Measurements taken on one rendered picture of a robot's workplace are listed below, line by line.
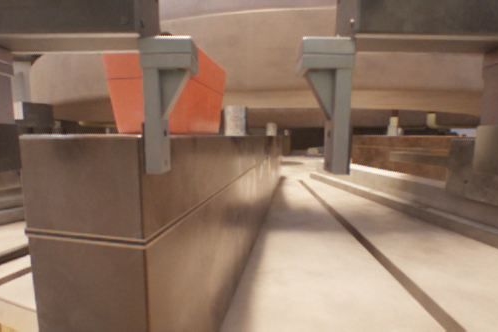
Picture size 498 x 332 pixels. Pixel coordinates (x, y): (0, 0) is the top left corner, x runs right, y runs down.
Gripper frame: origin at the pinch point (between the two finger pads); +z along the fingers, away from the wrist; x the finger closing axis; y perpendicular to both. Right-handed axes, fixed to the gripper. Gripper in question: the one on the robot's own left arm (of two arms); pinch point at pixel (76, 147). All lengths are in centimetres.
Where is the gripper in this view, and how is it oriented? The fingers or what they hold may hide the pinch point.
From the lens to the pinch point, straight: 25.5
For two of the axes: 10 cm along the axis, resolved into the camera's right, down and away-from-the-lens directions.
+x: -10.0, 0.0, 0.0
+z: 0.0, 9.9, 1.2
